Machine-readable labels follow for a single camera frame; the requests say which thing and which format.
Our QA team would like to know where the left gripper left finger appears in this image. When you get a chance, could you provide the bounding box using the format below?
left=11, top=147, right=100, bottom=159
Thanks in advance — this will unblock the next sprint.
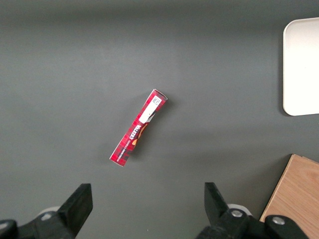
left=0, top=183, right=94, bottom=239

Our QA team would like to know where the beige plastic tray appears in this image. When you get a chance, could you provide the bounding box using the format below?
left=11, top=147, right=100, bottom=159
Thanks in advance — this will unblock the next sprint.
left=282, top=17, right=319, bottom=117

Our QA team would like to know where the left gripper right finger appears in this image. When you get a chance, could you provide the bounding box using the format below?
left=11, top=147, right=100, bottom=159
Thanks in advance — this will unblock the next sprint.
left=196, top=182, right=310, bottom=239

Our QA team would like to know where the wooden drawer cabinet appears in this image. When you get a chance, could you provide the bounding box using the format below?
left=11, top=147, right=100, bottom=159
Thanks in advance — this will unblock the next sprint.
left=259, top=154, right=319, bottom=239

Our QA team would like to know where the red tartan cookie box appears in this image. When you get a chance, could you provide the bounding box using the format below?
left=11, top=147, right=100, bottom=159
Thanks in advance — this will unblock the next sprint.
left=109, top=89, right=168, bottom=168

